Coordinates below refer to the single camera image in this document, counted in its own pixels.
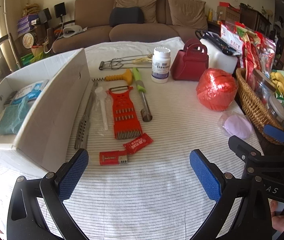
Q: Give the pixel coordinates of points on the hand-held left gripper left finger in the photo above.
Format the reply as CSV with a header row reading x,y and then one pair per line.
x,y
73,173

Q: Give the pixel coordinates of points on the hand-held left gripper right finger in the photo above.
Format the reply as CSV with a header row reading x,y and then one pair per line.
x,y
204,176

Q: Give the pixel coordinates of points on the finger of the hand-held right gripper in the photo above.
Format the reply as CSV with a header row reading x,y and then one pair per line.
x,y
244,150
275,133

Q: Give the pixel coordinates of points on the white cardboard box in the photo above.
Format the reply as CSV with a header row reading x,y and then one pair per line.
x,y
49,120

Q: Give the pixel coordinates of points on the red bag-shaped gift box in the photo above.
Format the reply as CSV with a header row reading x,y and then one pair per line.
x,y
189,67

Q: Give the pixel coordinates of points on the person's right hand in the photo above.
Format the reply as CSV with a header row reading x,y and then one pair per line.
x,y
280,221

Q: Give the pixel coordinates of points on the purple round pad in wrapper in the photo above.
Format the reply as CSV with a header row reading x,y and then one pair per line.
x,y
234,127

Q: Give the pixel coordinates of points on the jar with silver lid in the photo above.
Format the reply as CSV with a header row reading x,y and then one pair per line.
x,y
276,107

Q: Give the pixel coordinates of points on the small red box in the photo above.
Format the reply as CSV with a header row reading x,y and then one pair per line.
x,y
109,158

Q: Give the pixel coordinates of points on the wicker basket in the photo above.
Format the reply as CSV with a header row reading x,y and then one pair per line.
x,y
249,102

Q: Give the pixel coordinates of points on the glass jar with brown lid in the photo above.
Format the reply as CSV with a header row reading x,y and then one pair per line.
x,y
261,85

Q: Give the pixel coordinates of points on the striped white tablecloth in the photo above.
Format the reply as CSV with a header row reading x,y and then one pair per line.
x,y
157,160

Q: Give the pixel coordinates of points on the bananas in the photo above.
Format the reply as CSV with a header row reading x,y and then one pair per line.
x,y
280,82

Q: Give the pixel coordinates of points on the red sachet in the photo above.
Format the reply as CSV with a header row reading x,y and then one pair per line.
x,y
138,143

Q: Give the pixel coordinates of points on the teal cloth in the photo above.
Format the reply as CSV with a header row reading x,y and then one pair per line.
x,y
12,117

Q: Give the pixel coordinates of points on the white plastic scoop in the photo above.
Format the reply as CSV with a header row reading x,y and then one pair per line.
x,y
99,93

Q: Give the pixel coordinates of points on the red snack packets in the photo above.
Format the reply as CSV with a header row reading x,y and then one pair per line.
x,y
254,50

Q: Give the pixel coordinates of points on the red plastic grater peeler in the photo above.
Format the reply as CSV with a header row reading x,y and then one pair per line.
x,y
124,105

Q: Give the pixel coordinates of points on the white tissue box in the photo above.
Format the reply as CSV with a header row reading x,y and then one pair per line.
x,y
219,58

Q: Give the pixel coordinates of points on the blue white packet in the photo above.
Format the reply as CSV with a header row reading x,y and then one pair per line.
x,y
30,90

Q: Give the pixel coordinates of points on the black remote control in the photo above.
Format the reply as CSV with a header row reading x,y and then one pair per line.
x,y
221,43

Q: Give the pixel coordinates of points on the white red snack packet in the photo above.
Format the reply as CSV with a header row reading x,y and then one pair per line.
x,y
230,38

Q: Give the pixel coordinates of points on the dark wooden cabinet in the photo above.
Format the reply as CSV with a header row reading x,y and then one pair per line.
x,y
254,20

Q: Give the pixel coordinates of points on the white pill bottle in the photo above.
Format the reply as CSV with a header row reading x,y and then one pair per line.
x,y
160,67

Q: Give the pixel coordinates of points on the green plastic bags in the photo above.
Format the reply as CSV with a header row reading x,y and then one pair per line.
x,y
30,58

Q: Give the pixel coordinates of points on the black scissors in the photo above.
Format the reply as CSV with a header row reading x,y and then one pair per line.
x,y
198,32

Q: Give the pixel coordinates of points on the brown cardboard box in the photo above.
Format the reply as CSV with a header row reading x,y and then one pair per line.
x,y
228,13

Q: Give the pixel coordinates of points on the yellow clothespin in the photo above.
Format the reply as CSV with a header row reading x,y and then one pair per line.
x,y
142,60

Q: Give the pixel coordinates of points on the round cookie tin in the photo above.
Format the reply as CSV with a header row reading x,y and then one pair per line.
x,y
29,40

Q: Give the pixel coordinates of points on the grey white neck massager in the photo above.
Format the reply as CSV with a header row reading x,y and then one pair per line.
x,y
72,31

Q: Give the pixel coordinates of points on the tan sofa pillow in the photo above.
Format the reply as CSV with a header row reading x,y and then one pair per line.
x,y
185,11
137,2

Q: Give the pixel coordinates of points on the brown sofa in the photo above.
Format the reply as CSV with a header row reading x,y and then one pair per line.
x,y
132,32

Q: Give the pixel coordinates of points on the stack of blue boxes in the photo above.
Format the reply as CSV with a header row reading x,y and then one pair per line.
x,y
27,22

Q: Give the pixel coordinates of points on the black speaker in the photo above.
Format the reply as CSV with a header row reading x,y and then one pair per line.
x,y
60,9
44,15

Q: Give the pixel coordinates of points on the black cushion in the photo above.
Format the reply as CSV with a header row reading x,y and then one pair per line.
x,y
127,16

